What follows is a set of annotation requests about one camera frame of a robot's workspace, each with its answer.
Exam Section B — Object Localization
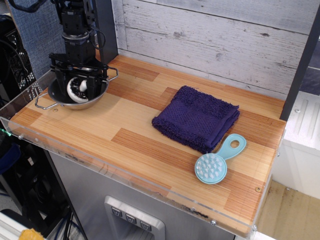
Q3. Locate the black plastic crate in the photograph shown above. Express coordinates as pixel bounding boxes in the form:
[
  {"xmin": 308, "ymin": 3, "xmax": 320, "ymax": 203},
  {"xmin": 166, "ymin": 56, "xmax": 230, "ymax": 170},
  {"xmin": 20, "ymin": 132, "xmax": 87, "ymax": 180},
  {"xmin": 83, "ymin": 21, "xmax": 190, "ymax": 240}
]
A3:
[{"xmin": 0, "ymin": 14, "xmax": 36, "ymax": 100}]

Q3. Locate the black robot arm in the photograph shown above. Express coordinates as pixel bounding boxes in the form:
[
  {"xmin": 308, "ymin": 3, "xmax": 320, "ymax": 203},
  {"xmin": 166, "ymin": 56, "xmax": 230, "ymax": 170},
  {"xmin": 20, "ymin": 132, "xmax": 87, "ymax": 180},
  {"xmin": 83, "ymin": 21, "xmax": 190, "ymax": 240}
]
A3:
[{"xmin": 6, "ymin": 0, "xmax": 108, "ymax": 104}]

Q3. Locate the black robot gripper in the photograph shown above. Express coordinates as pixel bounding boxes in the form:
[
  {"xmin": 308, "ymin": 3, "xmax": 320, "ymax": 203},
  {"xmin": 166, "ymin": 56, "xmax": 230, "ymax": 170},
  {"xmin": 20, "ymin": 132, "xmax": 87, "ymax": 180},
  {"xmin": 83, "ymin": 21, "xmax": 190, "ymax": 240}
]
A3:
[{"xmin": 49, "ymin": 39, "xmax": 109, "ymax": 102}]

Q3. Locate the dark left vertical post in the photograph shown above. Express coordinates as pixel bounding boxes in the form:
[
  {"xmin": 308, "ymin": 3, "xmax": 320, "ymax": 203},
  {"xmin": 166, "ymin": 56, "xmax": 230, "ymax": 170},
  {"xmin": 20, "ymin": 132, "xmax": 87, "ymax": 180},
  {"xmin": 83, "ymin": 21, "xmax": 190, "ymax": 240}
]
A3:
[{"xmin": 92, "ymin": 0, "xmax": 118, "ymax": 65}]

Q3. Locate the white toy mushroom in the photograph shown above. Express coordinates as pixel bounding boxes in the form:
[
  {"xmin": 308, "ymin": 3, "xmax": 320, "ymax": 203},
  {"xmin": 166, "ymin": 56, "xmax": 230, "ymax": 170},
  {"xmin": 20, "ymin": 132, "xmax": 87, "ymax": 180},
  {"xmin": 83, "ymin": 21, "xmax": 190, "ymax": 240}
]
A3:
[{"xmin": 67, "ymin": 77, "xmax": 89, "ymax": 104}]

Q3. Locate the dark vertical post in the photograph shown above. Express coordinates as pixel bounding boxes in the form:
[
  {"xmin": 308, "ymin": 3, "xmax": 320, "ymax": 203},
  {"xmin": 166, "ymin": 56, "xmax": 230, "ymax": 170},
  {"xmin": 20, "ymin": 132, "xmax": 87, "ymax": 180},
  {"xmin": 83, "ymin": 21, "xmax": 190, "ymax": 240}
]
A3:
[
  {"xmin": 279, "ymin": 6, "xmax": 320, "ymax": 121},
  {"xmin": 92, "ymin": 0, "xmax": 118, "ymax": 65}
]

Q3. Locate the light blue round brush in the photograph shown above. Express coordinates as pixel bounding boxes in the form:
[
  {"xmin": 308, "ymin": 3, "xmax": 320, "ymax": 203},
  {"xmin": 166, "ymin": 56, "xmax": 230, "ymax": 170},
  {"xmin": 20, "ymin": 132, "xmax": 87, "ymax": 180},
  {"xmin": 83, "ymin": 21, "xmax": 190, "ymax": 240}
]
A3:
[{"xmin": 194, "ymin": 133, "xmax": 247, "ymax": 185}]

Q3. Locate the purple folded cloth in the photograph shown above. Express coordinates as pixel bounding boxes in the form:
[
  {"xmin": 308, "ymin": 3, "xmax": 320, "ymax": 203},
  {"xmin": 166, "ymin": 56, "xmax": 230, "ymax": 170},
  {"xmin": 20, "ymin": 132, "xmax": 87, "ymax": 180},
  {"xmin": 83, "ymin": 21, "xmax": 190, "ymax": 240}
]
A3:
[{"xmin": 151, "ymin": 85, "xmax": 240, "ymax": 154}]

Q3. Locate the silver dispenser button panel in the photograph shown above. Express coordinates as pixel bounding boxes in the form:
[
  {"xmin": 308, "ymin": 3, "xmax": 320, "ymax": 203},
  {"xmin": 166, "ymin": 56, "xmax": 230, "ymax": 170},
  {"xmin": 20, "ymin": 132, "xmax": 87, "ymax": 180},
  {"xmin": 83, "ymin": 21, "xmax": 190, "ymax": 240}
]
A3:
[{"xmin": 104, "ymin": 195, "xmax": 166, "ymax": 240}]

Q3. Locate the clear acrylic table guard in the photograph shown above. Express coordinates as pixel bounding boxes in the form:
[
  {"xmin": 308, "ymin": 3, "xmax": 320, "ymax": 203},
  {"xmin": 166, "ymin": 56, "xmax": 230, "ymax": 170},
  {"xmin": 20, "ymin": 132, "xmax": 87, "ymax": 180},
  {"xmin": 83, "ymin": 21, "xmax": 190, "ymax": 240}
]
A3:
[{"xmin": 0, "ymin": 70, "xmax": 285, "ymax": 240}]

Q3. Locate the steel bowl with handles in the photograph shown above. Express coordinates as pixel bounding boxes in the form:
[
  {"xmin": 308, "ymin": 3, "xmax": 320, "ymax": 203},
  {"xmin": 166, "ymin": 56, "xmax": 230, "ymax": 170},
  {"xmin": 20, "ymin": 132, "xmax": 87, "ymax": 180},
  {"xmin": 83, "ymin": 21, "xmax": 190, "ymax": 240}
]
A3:
[{"xmin": 35, "ymin": 67, "xmax": 119, "ymax": 110}]

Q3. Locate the dark right vertical post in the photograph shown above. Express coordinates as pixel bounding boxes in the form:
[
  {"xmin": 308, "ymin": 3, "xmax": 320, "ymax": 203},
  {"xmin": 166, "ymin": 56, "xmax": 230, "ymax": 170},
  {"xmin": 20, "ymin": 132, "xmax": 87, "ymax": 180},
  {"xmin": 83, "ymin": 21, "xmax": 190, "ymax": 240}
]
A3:
[{"xmin": 279, "ymin": 6, "xmax": 320, "ymax": 121}]

